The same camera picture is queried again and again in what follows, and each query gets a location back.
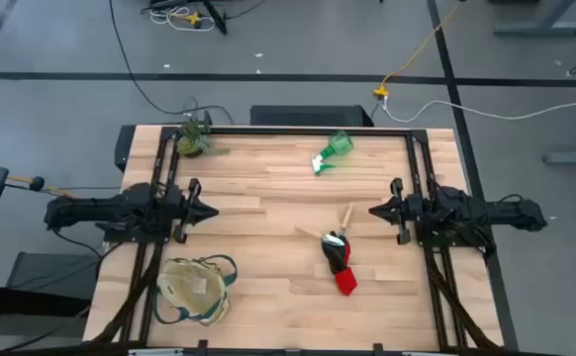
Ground grey stool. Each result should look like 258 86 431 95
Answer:
0 250 105 355

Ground beige gardening bag green straps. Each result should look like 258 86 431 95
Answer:
152 253 240 328

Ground yellow cord with black knob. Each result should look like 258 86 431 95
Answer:
5 174 77 199

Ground wooden stick tool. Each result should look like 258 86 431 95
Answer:
294 202 355 248

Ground green spray bottle white nozzle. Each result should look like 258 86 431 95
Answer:
311 130 355 177

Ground grey desk foot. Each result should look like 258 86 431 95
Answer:
541 150 576 166

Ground red and black gardening glove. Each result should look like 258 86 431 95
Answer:
321 235 359 298

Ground black braided cable sleeve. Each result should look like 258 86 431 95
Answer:
91 241 166 345
423 246 503 350

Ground white floor cable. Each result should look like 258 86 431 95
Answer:
380 92 576 125

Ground grey desk base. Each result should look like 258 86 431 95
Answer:
492 0 576 38

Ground white cable coil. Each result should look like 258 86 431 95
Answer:
147 5 217 34

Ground yellow extension cable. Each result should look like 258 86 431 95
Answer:
372 0 463 99

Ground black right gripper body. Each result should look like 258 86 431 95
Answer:
389 176 421 246

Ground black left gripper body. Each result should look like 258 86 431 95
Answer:
168 177 202 245

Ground potted succulent plant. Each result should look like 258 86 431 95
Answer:
174 119 232 160

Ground black computer tower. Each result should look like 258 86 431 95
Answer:
248 104 375 129

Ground black metal table frame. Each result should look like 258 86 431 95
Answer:
89 125 506 353

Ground long black floor cable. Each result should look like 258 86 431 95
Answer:
107 0 236 126

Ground black control box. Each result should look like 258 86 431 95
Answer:
114 124 138 174

